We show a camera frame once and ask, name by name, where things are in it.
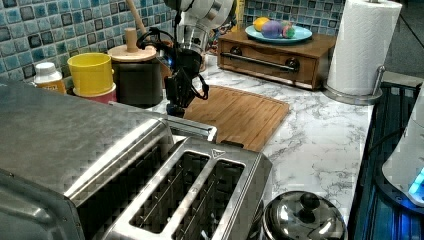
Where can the orange bottle with white cap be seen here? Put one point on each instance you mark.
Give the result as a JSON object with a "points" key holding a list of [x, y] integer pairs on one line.
{"points": [[49, 78]]}

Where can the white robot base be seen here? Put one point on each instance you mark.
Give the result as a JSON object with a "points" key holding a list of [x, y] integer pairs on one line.
{"points": [[404, 168]]}

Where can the green pink toy fruit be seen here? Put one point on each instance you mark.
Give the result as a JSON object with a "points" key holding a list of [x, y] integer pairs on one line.
{"points": [[288, 30]]}

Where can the stainless steel toaster oven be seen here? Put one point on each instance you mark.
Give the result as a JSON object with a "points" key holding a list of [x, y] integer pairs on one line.
{"points": [[70, 166]]}

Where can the bamboo cutting board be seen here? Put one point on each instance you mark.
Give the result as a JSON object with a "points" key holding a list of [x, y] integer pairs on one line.
{"points": [[241, 117]]}

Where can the yellow cup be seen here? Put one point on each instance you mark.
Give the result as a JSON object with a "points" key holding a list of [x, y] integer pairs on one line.
{"points": [[92, 73]]}

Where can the steel paper towel holder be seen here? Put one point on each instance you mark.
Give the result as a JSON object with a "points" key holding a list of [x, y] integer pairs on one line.
{"points": [[360, 95]]}

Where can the black canister with wooden lid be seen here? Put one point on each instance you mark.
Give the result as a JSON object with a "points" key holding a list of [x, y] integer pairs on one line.
{"points": [[136, 73]]}

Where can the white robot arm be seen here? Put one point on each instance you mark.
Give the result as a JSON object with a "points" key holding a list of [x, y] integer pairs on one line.
{"points": [[193, 22]]}

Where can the yellow toy fruit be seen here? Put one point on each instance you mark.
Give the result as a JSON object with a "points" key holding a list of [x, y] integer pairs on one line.
{"points": [[259, 22]]}

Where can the red and white cup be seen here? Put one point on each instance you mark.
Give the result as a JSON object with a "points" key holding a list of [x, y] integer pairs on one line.
{"points": [[106, 97]]}

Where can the wooden drawer box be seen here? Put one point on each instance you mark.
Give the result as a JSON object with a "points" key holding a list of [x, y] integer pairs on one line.
{"points": [[303, 64]]}

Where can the light blue plate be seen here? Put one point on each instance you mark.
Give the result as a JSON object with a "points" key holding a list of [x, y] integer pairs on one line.
{"points": [[300, 34]]}

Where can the stainless steel two-slot toaster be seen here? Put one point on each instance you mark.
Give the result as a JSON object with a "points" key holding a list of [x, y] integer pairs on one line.
{"points": [[203, 191]]}

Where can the purple toy fruit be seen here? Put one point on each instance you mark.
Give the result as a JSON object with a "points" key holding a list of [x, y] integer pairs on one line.
{"points": [[272, 29]]}

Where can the steel pot lid black knob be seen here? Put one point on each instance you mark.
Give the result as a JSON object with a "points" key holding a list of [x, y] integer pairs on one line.
{"points": [[301, 215]]}

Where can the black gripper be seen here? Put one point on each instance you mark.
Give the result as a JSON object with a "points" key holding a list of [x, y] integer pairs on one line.
{"points": [[180, 91]]}

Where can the white paper towel roll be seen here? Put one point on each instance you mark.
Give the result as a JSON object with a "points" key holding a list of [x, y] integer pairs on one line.
{"points": [[363, 40]]}

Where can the wooden pestle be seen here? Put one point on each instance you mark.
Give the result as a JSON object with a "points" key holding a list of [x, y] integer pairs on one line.
{"points": [[136, 16]]}

